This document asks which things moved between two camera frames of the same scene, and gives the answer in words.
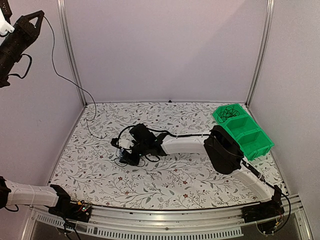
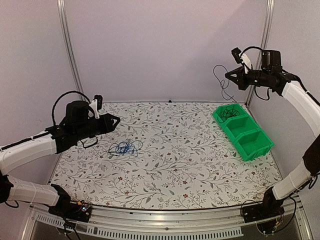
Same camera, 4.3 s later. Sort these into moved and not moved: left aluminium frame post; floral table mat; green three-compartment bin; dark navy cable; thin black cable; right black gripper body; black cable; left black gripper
Moved: right black gripper body; black cable; dark navy cable; left black gripper
Not moved: left aluminium frame post; thin black cable; green three-compartment bin; floral table mat
